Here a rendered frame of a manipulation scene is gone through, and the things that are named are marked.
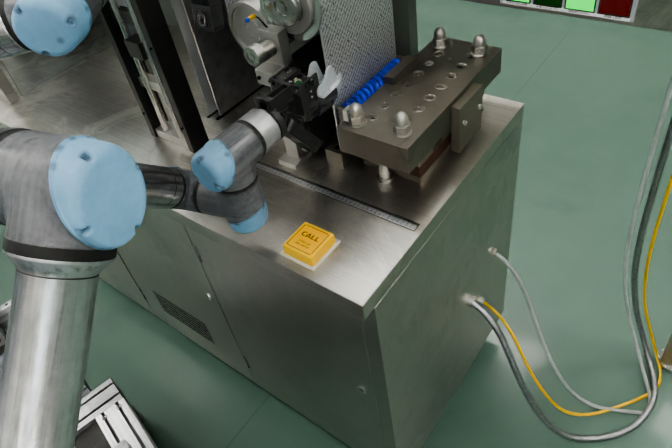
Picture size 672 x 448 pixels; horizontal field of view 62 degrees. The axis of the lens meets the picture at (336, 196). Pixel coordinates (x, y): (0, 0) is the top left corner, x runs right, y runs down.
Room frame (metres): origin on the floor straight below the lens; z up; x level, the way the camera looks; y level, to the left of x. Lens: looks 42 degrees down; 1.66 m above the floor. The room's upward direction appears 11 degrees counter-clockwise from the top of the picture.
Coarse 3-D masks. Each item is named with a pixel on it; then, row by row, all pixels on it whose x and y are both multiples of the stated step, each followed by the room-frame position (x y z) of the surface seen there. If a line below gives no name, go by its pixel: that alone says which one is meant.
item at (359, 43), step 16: (368, 0) 1.07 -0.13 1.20; (384, 0) 1.11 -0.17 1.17; (352, 16) 1.03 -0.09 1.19; (368, 16) 1.07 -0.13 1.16; (384, 16) 1.11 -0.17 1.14; (320, 32) 0.96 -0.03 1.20; (336, 32) 0.99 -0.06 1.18; (352, 32) 1.03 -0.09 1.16; (368, 32) 1.06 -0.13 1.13; (384, 32) 1.11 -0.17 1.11; (336, 48) 0.99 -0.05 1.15; (352, 48) 1.02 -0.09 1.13; (368, 48) 1.06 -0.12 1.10; (384, 48) 1.10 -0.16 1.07; (336, 64) 0.98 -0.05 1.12; (352, 64) 1.02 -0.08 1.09; (368, 64) 1.06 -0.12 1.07; (384, 64) 1.10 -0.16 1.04; (352, 80) 1.01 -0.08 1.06; (336, 112) 0.97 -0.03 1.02
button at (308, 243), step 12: (300, 228) 0.75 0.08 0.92; (312, 228) 0.75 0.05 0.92; (288, 240) 0.73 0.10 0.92; (300, 240) 0.72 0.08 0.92; (312, 240) 0.72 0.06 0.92; (324, 240) 0.71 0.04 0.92; (288, 252) 0.71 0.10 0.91; (300, 252) 0.69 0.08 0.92; (312, 252) 0.69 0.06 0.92; (324, 252) 0.70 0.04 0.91; (312, 264) 0.67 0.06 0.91
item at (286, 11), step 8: (280, 0) 0.99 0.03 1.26; (288, 0) 0.97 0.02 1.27; (296, 0) 0.97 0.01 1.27; (272, 8) 1.00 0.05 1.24; (280, 8) 0.99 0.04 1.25; (288, 8) 0.97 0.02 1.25; (296, 8) 0.96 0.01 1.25; (272, 16) 1.00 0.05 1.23; (280, 16) 0.99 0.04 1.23; (288, 16) 0.98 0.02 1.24; (296, 16) 0.96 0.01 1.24; (288, 24) 0.98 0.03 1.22
